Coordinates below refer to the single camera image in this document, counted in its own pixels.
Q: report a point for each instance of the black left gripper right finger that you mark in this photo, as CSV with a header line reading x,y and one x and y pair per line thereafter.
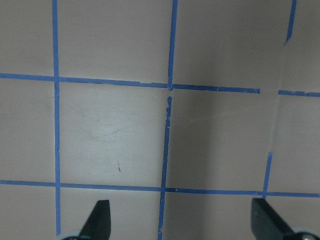
x,y
266,223

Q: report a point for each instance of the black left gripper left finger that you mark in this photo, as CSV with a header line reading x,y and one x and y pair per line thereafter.
x,y
98,224

